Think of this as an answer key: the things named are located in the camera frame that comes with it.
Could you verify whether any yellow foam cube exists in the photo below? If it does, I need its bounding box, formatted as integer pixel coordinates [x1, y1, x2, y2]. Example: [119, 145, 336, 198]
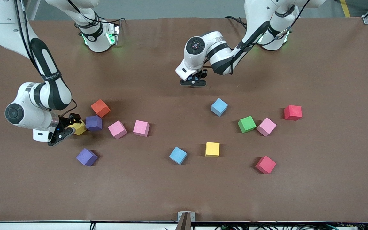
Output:
[68, 121, 87, 136]
[205, 142, 220, 157]

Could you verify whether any blue foam cube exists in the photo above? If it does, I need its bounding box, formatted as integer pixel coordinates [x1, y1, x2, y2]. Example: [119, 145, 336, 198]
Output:
[169, 146, 188, 165]
[211, 98, 228, 117]

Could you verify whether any purple foam cube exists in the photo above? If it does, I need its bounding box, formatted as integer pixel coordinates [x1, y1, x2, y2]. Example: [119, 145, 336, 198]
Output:
[85, 115, 103, 132]
[76, 148, 98, 167]

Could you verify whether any orange foam cube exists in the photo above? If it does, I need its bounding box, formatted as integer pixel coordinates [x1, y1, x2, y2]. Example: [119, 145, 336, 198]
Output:
[90, 99, 111, 118]

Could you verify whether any pink foam cube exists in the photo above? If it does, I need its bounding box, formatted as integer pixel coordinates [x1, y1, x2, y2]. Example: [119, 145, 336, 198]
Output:
[133, 120, 150, 137]
[256, 117, 277, 137]
[108, 120, 128, 139]

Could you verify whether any green foam cube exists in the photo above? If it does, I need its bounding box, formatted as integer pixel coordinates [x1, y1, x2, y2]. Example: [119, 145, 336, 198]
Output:
[238, 115, 257, 134]

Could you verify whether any silver connector box green light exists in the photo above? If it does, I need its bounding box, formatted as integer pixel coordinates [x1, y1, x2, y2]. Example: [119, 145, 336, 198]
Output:
[106, 24, 120, 46]

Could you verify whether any rose red foam cube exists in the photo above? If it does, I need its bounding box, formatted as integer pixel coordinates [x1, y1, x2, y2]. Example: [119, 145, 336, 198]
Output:
[255, 156, 277, 175]

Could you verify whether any brown table mat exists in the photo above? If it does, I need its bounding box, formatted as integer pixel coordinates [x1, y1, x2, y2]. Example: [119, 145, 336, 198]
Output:
[0, 16, 368, 223]

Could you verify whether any black base cable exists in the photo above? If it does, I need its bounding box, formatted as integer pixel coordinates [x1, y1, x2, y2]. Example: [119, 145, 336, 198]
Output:
[225, 16, 247, 31]

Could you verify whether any grey metal bracket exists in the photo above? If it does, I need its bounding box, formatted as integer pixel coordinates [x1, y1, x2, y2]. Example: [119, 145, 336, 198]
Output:
[177, 211, 196, 230]

